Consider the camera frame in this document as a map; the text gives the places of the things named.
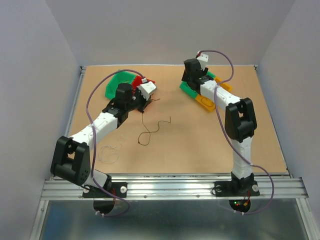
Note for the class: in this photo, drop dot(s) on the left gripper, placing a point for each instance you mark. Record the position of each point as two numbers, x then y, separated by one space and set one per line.
145 102

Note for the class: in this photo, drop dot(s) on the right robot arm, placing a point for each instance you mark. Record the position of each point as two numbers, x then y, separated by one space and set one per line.
239 126

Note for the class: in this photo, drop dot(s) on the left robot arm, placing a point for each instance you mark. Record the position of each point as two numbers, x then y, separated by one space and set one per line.
74 157

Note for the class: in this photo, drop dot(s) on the red bin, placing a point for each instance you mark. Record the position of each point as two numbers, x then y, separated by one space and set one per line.
138 81

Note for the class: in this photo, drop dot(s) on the left green bin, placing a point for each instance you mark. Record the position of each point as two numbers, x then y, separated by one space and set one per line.
118 78

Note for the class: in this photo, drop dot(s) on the green bin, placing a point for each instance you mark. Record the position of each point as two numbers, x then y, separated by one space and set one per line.
191 93
118 78

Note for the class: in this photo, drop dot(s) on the right green bin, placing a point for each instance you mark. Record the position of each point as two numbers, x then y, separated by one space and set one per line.
191 93

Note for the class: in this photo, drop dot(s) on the yellow bin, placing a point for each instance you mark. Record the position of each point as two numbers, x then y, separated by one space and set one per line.
210 100

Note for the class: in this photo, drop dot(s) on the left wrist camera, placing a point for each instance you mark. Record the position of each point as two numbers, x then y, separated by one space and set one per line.
147 88

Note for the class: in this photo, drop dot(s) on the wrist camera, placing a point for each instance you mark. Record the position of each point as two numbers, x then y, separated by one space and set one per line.
203 59
147 88

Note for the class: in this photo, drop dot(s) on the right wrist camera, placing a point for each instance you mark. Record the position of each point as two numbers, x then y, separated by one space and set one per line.
203 59

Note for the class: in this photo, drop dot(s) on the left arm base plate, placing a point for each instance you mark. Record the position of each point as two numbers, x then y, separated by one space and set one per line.
118 189

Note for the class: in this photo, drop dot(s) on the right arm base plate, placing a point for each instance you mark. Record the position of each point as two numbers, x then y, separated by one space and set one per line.
234 189

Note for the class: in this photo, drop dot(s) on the aluminium frame rail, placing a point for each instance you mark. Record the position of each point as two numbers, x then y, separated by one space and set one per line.
170 158

